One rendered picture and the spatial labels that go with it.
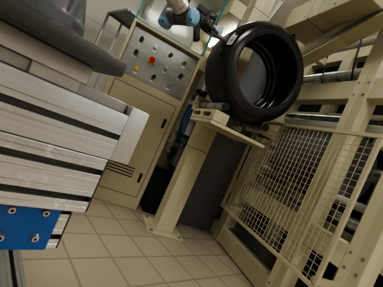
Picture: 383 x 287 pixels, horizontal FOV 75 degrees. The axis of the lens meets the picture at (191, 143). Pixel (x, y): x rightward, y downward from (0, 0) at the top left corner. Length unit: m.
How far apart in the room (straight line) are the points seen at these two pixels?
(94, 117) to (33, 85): 0.08
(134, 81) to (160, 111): 0.28
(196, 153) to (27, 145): 1.41
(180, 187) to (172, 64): 0.91
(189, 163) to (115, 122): 1.34
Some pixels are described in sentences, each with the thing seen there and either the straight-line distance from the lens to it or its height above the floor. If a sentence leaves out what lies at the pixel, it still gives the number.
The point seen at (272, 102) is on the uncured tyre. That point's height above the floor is 1.11.
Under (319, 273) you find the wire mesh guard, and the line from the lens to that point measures 1.26.
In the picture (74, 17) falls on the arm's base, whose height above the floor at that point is 0.75.
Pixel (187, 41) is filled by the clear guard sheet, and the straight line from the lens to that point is 2.00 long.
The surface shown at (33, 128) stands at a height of 0.60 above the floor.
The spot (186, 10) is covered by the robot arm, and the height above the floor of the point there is 1.18.
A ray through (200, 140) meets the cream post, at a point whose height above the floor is 0.68.
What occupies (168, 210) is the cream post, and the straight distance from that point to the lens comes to 1.77.
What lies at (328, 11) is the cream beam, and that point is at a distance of 1.76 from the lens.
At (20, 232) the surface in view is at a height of 0.44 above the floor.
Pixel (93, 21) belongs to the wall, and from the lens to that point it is 4.89.
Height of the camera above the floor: 0.66
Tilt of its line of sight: 1 degrees down
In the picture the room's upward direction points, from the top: 24 degrees clockwise
